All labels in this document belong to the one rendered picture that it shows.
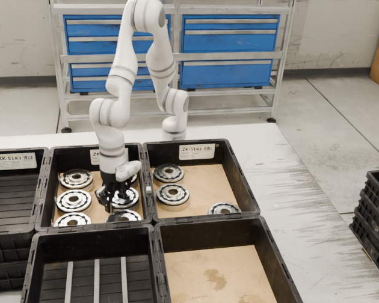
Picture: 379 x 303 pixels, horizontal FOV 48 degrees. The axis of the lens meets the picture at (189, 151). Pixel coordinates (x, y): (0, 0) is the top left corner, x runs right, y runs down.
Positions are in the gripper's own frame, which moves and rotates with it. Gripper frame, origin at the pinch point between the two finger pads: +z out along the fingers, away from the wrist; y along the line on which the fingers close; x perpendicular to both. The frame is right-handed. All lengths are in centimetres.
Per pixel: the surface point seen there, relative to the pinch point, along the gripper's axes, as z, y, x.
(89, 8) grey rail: -8, -127, -142
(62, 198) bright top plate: -0.7, 8.6, -13.6
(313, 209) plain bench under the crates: 15, -55, 45
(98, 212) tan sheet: 2.2, 4.1, -3.0
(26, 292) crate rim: -6.5, 38.9, 10.8
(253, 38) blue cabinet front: 15, -211, -62
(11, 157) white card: -5.2, 8.3, -37.5
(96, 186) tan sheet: 2.2, -4.6, -12.8
